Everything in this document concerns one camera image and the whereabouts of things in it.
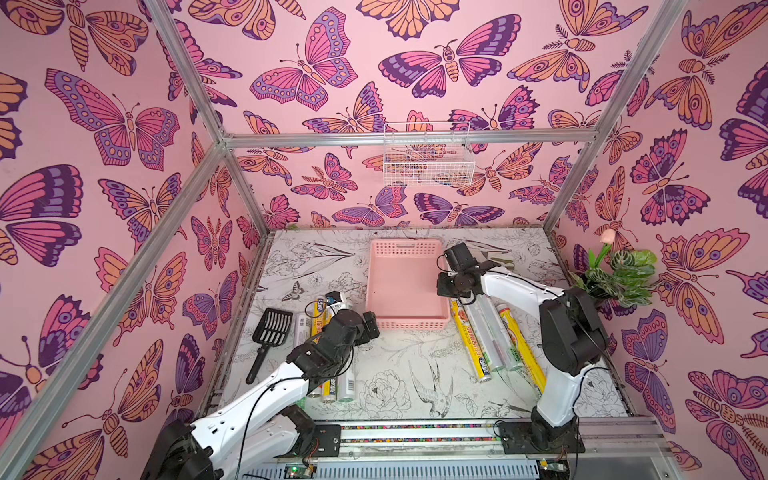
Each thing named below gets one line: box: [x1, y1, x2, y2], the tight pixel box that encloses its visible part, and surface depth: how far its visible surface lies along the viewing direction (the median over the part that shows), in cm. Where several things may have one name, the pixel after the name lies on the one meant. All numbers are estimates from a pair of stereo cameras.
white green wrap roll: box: [336, 342, 357, 403], surface depth 81 cm
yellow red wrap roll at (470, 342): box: [450, 298, 492, 384], surface depth 89 cm
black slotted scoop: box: [246, 307, 294, 385], surface depth 95 cm
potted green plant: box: [570, 243, 657, 305], surface depth 77 cm
